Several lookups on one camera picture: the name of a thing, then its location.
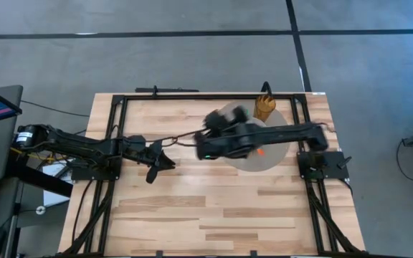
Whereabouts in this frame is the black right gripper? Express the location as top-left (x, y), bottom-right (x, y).
top-left (194, 105), bottom-right (250, 161)

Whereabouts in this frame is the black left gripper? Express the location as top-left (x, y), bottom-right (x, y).
top-left (122, 135), bottom-right (176, 184)

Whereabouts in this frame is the amber ribbed plastic cup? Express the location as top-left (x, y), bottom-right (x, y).
top-left (252, 94), bottom-right (277, 123)

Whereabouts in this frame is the round grey plate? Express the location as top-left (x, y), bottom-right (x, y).
top-left (222, 100), bottom-right (292, 173)

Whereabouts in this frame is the black clamp bar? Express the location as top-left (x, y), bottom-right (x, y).
top-left (135, 85), bottom-right (201, 95)

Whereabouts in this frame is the white paper sheet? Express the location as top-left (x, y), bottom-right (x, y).
top-left (43, 163), bottom-right (73, 207)

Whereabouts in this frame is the black stand beam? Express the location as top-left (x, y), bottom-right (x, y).
top-left (7, 157), bottom-right (74, 199)

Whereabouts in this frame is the black aluminium table frame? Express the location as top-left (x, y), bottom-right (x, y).
top-left (62, 92), bottom-right (364, 258)

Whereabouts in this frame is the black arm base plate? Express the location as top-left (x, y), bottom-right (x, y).
top-left (71, 157), bottom-right (122, 181)
top-left (297, 150), bottom-right (351, 181)

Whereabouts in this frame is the black cable along frame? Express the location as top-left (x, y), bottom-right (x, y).
top-left (70, 178), bottom-right (97, 249)

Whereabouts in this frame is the yellow cable bundle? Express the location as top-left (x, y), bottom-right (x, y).
top-left (11, 148), bottom-right (72, 163)

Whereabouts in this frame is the thin black floor cable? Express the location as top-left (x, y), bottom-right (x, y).
top-left (20, 99), bottom-right (91, 118)

